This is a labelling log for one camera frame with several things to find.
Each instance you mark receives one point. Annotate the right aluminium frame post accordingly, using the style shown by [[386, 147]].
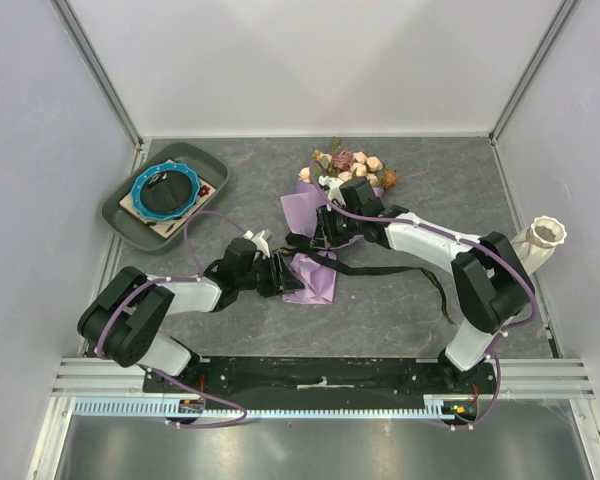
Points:
[[549, 38]]

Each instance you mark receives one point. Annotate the light blue cable duct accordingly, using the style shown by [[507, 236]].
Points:
[[176, 408]]

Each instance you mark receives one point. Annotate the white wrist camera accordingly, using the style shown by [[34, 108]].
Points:
[[260, 240], [331, 186]]

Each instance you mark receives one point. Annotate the black ribbon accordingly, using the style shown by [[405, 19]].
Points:
[[300, 244]]

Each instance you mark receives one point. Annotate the blue rimmed black plate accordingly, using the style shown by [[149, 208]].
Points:
[[165, 191]]

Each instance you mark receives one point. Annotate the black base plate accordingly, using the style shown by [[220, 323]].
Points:
[[333, 383]]

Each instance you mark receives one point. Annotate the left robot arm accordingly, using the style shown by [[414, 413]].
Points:
[[123, 323]]

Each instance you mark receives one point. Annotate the aluminium frame post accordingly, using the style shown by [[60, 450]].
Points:
[[83, 44], [549, 38]]

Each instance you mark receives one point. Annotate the aluminium front rail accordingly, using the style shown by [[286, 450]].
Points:
[[521, 379]]

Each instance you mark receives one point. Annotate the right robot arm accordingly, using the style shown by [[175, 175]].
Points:
[[494, 290]]

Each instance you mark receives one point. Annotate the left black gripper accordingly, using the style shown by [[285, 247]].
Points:
[[282, 281]]

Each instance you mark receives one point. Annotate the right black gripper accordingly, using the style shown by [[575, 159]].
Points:
[[324, 236]]

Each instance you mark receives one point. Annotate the white ceramic vase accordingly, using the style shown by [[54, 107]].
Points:
[[537, 243]]

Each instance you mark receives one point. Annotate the dark green tray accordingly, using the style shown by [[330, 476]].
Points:
[[161, 236]]

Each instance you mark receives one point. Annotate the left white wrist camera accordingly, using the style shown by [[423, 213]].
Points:
[[260, 240]]

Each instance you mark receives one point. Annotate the purple flower bouquet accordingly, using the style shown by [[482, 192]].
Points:
[[301, 207]]

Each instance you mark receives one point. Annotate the left aluminium frame post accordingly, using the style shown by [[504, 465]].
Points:
[[83, 44]]

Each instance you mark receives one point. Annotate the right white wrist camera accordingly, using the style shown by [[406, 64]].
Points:
[[331, 186]]

